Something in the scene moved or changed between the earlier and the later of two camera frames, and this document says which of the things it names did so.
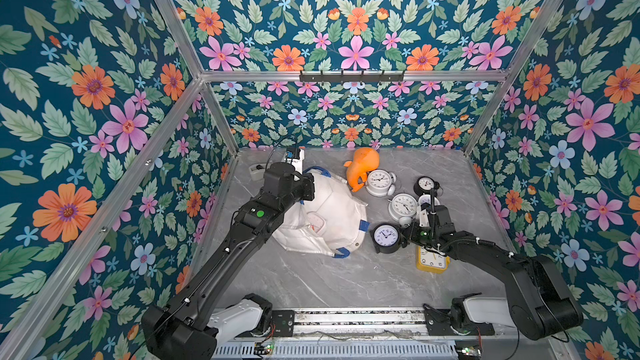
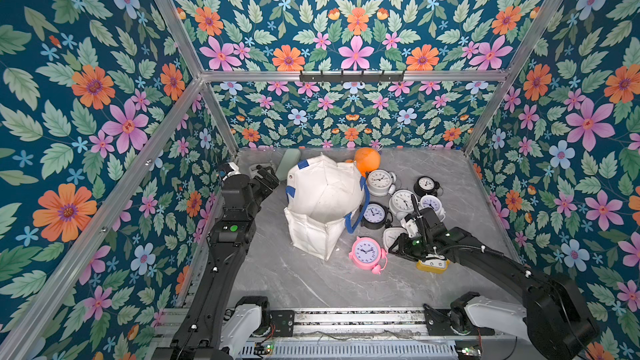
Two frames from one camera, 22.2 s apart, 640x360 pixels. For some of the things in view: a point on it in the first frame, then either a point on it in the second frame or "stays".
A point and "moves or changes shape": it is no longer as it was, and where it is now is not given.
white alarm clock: x=402 y=207 stays
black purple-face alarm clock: x=387 y=238 -> x=377 y=217
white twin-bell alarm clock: x=427 y=198 stays
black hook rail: x=352 y=77 stays
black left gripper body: x=300 y=191 -> x=257 y=192
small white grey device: x=257 y=172 stays
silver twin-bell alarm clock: x=380 y=183 stays
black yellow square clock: x=432 y=261 stays
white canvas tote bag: x=333 y=222 moves or changes shape
